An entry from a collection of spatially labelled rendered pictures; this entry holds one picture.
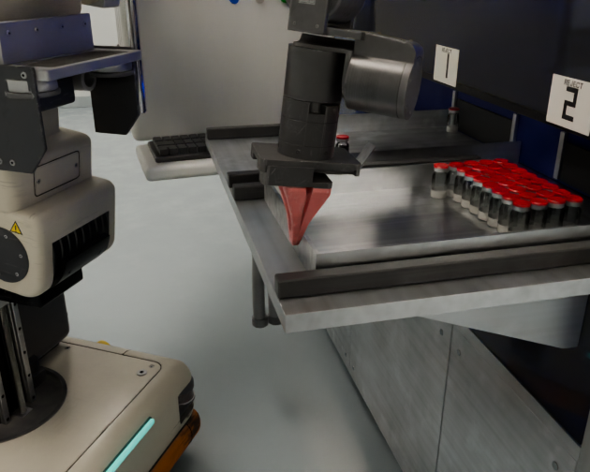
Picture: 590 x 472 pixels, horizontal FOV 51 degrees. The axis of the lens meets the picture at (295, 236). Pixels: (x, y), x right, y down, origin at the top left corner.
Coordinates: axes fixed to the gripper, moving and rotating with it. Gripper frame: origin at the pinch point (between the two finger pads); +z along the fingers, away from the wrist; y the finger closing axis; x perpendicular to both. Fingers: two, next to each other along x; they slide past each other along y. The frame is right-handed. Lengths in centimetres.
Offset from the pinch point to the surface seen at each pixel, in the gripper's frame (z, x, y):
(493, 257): -1.3, -7.5, 19.2
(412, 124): -2, 54, 36
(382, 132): 0, 52, 29
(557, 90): -16.3, 10.5, 34.4
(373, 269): 0.2, -7.5, 6.3
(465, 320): 9.4, -2.1, 21.4
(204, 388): 91, 98, 4
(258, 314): 67, 100, 19
